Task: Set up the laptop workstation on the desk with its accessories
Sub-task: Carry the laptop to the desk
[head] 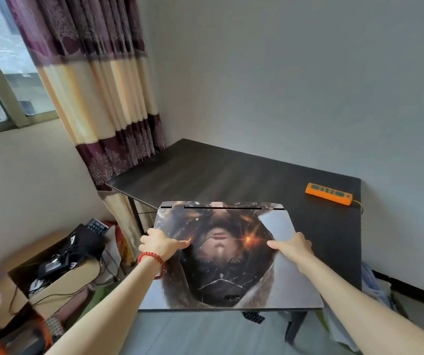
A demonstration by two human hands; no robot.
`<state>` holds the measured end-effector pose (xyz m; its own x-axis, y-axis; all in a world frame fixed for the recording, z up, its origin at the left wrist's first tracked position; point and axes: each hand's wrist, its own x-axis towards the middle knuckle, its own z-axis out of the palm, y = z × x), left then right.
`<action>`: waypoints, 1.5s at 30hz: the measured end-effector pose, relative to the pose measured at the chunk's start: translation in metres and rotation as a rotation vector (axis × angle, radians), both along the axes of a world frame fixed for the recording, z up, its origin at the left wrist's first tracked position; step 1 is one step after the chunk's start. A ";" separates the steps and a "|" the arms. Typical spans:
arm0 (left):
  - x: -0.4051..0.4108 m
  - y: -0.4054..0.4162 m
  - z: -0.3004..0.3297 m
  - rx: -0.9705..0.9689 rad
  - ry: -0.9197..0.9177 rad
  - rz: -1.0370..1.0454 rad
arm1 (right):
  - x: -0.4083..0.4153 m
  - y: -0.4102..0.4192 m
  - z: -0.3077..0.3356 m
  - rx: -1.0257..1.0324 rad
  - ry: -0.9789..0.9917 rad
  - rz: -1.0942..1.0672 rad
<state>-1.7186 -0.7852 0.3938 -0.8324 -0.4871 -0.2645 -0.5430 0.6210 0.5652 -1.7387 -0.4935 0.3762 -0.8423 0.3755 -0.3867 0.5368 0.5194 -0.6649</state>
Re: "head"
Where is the person's right hand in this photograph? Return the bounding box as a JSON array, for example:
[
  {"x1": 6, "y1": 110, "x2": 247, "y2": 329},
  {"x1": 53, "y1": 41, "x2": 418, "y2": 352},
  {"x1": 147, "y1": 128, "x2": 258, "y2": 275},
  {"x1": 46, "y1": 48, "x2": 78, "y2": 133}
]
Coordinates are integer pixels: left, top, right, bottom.
[{"x1": 267, "y1": 232, "x2": 315, "y2": 274}]

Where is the person's left hand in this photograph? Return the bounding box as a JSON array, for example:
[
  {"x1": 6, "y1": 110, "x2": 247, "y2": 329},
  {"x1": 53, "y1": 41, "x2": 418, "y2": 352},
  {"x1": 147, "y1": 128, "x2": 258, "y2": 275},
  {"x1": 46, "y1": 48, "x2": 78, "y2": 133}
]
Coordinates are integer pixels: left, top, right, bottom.
[{"x1": 139, "y1": 228, "x2": 191, "y2": 261}]

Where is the laptop with printed portrait lid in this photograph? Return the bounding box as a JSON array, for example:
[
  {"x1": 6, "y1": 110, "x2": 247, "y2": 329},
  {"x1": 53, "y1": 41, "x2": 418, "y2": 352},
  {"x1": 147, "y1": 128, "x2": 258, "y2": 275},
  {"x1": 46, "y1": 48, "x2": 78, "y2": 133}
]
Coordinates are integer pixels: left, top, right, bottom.
[{"x1": 138, "y1": 201, "x2": 325, "y2": 312}]

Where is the person's right forearm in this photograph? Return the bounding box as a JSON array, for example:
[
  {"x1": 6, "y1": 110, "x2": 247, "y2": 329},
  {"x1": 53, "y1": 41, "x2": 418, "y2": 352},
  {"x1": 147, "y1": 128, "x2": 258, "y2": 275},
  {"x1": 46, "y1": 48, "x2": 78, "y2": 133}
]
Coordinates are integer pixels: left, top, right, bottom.
[{"x1": 298, "y1": 255, "x2": 424, "y2": 355}]

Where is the person's left forearm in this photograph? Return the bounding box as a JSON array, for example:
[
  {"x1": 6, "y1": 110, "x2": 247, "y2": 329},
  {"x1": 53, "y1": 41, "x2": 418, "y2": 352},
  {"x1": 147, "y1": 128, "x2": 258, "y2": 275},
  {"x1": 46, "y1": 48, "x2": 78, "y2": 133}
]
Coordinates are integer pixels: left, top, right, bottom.
[{"x1": 45, "y1": 255, "x2": 165, "y2": 355}]

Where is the red and yellow bag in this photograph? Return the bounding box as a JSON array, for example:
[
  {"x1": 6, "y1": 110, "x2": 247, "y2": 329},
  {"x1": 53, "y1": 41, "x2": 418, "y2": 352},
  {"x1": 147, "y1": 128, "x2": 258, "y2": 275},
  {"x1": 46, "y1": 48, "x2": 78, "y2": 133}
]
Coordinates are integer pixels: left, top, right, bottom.
[{"x1": 103, "y1": 221, "x2": 135, "y2": 267}]

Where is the orange power strip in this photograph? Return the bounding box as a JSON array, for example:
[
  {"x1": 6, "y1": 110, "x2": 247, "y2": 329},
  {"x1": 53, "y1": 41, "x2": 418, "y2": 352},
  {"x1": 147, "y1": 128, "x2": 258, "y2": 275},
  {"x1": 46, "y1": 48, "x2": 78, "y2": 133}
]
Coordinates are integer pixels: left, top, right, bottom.
[{"x1": 305, "y1": 182, "x2": 353, "y2": 207}]

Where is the black patterned tag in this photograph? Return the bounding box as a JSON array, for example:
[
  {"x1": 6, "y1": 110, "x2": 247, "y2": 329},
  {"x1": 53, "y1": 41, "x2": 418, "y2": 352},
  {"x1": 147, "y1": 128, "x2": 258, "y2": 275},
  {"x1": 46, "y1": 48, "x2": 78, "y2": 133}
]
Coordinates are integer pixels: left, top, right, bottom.
[{"x1": 242, "y1": 311, "x2": 266, "y2": 325}]

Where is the dark wooden table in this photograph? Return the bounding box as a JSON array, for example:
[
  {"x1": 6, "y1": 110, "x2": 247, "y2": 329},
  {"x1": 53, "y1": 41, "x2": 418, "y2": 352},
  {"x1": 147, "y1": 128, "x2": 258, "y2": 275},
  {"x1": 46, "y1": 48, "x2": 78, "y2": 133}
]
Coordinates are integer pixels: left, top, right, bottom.
[{"x1": 105, "y1": 138, "x2": 363, "y2": 344}]

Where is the black keyboard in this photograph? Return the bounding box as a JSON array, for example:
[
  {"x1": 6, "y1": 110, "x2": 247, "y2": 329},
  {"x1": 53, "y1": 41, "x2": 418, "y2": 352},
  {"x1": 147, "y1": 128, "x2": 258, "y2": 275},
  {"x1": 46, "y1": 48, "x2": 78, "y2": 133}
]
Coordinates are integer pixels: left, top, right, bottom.
[{"x1": 85, "y1": 218, "x2": 110, "y2": 236}]

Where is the brown cardboard box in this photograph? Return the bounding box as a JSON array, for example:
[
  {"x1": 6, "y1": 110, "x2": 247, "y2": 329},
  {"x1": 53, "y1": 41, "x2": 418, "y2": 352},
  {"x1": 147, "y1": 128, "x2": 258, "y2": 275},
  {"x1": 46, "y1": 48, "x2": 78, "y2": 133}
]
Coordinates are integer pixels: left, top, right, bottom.
[{"x1": 0, "y1": 233, "x2": 104, "y2": 329}]

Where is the black baseboard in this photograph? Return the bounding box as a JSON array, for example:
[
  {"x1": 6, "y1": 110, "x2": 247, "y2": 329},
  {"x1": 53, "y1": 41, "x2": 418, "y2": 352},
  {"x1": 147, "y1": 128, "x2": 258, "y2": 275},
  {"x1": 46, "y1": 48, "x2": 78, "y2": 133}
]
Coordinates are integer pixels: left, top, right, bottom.
[{"x1": 371, "y1": 269, "x2": 424, "y2": 314}]

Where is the purple and cream curtain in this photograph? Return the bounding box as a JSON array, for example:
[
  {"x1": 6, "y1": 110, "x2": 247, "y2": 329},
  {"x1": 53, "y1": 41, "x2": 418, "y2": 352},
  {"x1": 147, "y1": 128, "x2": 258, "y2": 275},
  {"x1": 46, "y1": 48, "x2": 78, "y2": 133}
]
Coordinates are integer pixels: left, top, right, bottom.
[{"x1": 4, "y1": 0, "x2": 167, "y2": 264}]

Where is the orange and black object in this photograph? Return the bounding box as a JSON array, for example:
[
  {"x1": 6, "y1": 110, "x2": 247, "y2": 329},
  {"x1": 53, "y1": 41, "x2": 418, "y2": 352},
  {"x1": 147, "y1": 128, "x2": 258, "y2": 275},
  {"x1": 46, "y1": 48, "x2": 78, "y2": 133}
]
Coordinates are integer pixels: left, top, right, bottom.
[{"x1": 0, "y1": 316, "x2": 54, "y2": 355}]

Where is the grey framed window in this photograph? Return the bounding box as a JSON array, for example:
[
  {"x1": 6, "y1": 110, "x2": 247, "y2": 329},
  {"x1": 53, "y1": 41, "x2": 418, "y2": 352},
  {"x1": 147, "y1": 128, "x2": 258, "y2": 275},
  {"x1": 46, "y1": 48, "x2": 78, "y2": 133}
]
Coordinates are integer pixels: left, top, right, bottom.
[{"x1": 0, "y1": 0, "x2": 59, "y2": 140}]

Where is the red bead bracelet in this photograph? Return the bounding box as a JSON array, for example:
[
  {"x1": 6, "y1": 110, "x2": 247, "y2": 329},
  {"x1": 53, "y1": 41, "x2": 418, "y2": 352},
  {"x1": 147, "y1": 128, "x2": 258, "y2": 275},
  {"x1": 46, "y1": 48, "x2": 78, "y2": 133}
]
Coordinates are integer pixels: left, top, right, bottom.
[{"x1": 137, "y1": 251, "x2": 167, "y2": 281}]

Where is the black bag with cables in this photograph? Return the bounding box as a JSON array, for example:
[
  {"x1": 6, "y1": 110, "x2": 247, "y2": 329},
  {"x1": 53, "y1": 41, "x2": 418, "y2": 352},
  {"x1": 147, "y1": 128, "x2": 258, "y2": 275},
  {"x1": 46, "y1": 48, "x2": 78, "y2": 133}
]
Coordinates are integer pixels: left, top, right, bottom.
[{"x1": 29, "y1": 224, "x2": 106, "y2": 293}]

